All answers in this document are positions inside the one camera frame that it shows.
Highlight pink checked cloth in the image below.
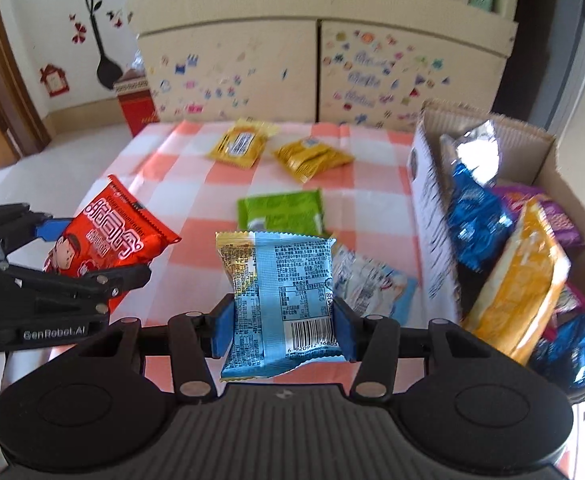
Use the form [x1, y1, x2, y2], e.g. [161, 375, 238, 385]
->
[67, 120, 465, 411]

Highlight cardboard box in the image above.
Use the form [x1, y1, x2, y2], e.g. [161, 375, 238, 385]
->
[407, 99, 585, 406]

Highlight white and blue snack packet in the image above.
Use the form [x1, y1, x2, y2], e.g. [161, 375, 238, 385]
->
[331, 243, 418, 329]

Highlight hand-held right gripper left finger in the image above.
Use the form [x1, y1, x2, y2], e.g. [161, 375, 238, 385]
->
[72, 294, 236, 397]

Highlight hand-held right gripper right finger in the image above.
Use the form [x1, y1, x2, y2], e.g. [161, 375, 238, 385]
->
[332, 296, 493, 398]

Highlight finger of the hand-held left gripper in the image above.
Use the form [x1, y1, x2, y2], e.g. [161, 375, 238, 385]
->
[0, 203, 76, 257]
[3, 263, 152, 305]

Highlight pink snack packet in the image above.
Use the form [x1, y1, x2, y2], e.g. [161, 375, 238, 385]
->
[542, 282, 585, 343]

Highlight yellow snack packet with label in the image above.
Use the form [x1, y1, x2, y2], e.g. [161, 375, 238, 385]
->
[207, 118, 281, 169]

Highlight red snack packet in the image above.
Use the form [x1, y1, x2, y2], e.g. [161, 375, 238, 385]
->
[42, 174, 182, 314]

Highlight light blue snack packet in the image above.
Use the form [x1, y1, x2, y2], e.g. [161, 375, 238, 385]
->
[215, 230, 346, 380]

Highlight red box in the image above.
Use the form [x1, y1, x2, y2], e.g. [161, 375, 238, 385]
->
[114, 77, 161, 139]

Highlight red house wall sticker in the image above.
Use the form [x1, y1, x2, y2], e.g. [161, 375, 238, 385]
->
[39, 63, 70, 96]

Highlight black vase wall sticker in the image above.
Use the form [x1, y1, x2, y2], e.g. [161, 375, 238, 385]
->
[67, 0, 124, 91]

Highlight cream wooden cabinet with stickers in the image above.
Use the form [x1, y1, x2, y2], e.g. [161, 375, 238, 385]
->
[125, 0, 521, 124]

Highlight green snack packet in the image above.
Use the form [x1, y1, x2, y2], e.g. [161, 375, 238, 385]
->
[236, 188, 329, 239]

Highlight purple snack packet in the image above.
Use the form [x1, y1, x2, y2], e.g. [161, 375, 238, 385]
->
[492, 184, 585, 257]

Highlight orange yellow snack packet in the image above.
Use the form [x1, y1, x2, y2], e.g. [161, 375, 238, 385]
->
[464, 197, 571, 366]

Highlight shiny blue snack packet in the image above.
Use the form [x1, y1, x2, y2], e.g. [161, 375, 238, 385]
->
[529, 314, 585, 394]
[441, 120, 517, 274]

